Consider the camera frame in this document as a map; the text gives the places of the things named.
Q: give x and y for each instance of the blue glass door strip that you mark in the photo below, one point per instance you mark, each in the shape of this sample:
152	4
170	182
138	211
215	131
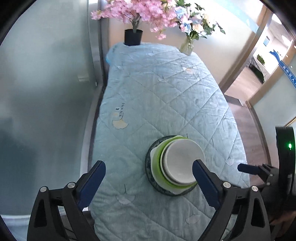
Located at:
288	71

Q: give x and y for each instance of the pastel flower bouquet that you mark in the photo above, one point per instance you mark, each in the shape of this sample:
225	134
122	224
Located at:
196	20

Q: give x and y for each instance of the light blue quilted blanket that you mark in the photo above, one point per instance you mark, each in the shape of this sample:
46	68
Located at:
150	97

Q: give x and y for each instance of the blue plastic sheet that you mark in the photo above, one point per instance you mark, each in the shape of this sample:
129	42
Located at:
108	58

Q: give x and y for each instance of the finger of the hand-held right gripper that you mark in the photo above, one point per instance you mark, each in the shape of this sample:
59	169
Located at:
247	168

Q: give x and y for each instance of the white plate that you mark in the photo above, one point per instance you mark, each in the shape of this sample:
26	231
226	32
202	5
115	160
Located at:
153	165

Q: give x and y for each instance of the pink blossom tree black pot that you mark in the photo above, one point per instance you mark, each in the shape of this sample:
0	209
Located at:
133	38

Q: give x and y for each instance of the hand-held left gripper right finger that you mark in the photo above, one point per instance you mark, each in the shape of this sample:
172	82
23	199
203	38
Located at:
204	183

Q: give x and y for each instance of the person's right hand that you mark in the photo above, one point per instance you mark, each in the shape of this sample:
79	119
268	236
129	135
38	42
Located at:
283	219

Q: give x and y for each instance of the blue patterned plate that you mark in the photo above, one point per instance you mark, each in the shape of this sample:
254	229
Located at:
147	164

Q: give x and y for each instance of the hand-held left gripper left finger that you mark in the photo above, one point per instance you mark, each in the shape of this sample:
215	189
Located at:
92	183

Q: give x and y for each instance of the glass vase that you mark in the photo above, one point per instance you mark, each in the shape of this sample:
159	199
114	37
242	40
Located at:
186	47

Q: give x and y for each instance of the green bowl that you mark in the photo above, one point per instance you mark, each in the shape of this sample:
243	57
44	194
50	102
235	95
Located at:
172	183

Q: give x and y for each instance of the green potted plant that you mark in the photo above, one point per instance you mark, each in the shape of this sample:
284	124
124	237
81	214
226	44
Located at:
260	59

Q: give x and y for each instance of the cloth covered table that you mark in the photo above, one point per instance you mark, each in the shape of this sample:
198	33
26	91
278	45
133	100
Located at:
259	69

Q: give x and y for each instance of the blue wall sign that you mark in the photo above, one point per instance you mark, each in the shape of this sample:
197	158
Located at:
266	40

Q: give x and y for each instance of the white bowl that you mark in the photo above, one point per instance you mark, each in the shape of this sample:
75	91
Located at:
180	160
163	162

